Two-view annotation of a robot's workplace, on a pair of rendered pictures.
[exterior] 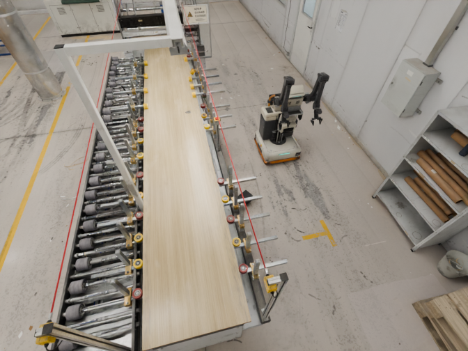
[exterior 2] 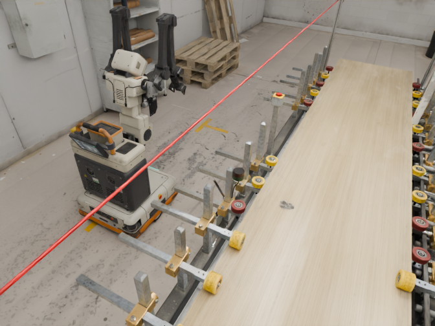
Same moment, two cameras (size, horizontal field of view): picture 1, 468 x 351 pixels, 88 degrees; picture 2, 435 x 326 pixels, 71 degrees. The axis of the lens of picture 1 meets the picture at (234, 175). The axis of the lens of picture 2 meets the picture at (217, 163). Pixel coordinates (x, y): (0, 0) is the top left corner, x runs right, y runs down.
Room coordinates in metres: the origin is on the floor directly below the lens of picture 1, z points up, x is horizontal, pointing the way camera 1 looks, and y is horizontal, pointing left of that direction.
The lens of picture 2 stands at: (4.20, 1.14, 2.12)
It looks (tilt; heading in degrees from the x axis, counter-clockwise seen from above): 37 degrees down; 219
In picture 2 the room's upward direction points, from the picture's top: 3 degrees clockwise
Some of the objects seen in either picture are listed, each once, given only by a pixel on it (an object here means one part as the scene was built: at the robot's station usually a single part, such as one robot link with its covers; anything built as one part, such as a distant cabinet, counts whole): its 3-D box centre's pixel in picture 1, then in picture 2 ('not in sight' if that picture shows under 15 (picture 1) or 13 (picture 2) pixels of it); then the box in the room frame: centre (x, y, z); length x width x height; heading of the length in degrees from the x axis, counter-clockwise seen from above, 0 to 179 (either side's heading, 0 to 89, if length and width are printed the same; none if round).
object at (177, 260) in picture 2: not in sight; (178, 260); (3.67, 0.51, 0.95); 0.14 x 0.06 x 0.05; 13
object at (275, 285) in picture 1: (266, 301); (336, 32); (0.42, -0.23, 1.20); 0.15 x 0.12 x 1.00; 13
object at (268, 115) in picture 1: (278, 121); (114, 163); (3.22, -0.72, 0.59); 0.55 x 0.34 x 0.83; 103
